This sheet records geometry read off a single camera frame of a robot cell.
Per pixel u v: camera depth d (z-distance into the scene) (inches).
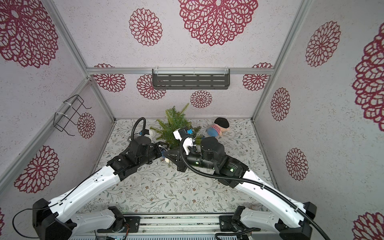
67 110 30.1
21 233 16.4
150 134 26.9
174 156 21.0
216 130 41.7
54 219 15.0
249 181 16.4
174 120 28.8
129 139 21.6
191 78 37.3
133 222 29.4
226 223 29.6
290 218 15.0
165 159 23.3
